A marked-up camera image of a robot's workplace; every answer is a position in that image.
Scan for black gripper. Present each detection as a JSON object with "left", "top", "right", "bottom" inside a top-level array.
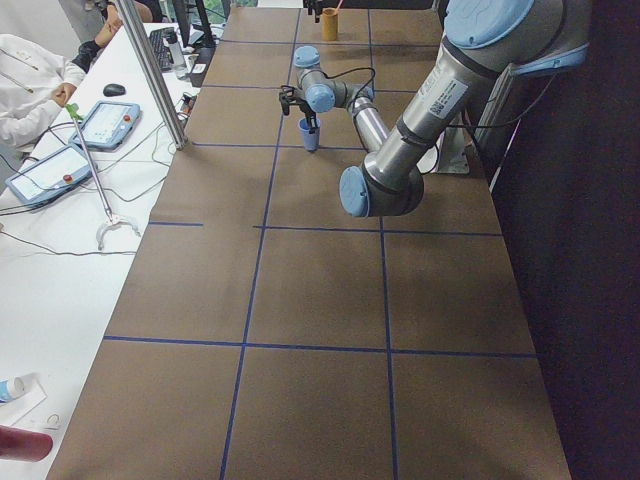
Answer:
[{"left": 278, "top": 0, "right": 321, "bottom": 134}]

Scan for blue plastic cup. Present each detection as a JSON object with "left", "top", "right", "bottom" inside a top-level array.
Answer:
[{"left": 298, "top": 118, "right": 321, "bottom": 152}]

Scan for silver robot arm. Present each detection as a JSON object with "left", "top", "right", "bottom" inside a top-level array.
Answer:
[{"left": 280, "top": 1, "right": 592, "bottom": 217}]

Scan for tan cup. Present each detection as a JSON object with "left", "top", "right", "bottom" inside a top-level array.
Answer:
[{"left": 320, "top": 8, "right": 339, "bottom": 41}]

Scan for clear water bottle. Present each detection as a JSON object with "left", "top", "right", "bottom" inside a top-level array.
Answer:
[{"left": 166, "top": 32, "right": 188, "bottom": 80}]

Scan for black keyboard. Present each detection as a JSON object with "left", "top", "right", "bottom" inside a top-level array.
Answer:
[{"left": 148, "top": 27, "right": 174, "bottom": 72}]

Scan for black computer mouse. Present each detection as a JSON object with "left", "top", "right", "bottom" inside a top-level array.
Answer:
[{"left": 103, "top": 83, "right": 126, "bottom": 97}]

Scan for far teach pendant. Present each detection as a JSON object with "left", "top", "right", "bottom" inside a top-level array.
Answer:
[{"left": 79, "top": 100, "right": 141, "bottom": 151}]

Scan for teach pendant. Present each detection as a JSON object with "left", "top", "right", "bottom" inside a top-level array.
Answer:
[
  {"left": 5, "top": 145, "right": 91, "bottom": 205},
  {"left": 79, "top": 100, "right": 141, "bottom": 151}
]

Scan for reacher grabber tool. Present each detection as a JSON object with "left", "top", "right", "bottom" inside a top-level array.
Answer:
[{"left": 64, "top": 103, "right": 141, "bottom": 252}]

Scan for near teach pendant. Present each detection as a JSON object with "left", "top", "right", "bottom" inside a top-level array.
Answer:
[{"left": 5, "top": 145, "right": 91, "bottom": 205}]

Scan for person in white shirt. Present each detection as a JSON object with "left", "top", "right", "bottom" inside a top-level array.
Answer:
[{"left": 1, "top": 1, "right": 119, "bottom": 152}]

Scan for white tube on paper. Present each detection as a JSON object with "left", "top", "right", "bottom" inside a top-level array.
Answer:
[{"left": 1, "top": 373, "right": 47, "bottom": 415}]

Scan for dark red cylinder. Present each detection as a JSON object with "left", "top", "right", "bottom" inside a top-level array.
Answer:
[{"left": 0, "top": 426, "right": 53, "bottom": 462}]

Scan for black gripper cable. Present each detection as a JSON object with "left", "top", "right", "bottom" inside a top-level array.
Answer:
[{"left": 319, "top": 67, "right": 376, "bottom": 116}]

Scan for grey aluminium frame post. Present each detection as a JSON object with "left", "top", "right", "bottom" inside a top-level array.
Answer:
[{"left": 116, "top": 0, "right": 187, "bottom": 150}]

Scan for white camera pole base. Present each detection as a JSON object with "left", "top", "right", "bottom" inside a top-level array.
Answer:
[{"left": 417, "top": 127, "right": 470, "bottom": 175}]

